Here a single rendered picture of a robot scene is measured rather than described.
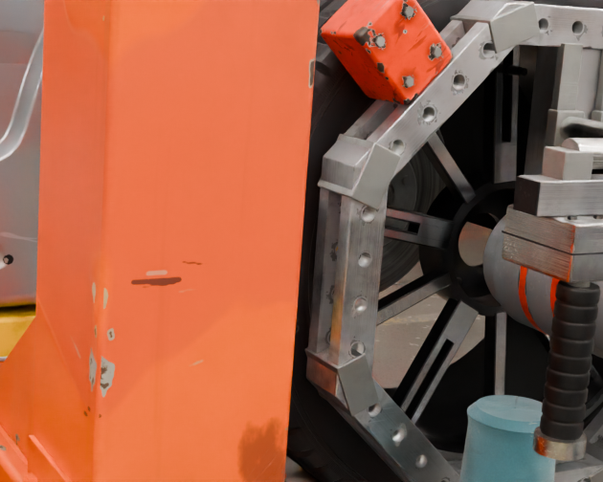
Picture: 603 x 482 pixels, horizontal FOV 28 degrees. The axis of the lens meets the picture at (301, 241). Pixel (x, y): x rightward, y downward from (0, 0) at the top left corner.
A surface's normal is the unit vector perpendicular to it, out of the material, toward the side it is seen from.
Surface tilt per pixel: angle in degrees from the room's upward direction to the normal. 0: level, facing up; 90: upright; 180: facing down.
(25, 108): 76
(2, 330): 90
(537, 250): 90
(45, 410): 90
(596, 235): 90
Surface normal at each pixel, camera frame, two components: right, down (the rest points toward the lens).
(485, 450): -0.66, 0.06
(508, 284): -0.87, 0.22
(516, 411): 0.07, -0.98
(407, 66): 0.48, 0.22
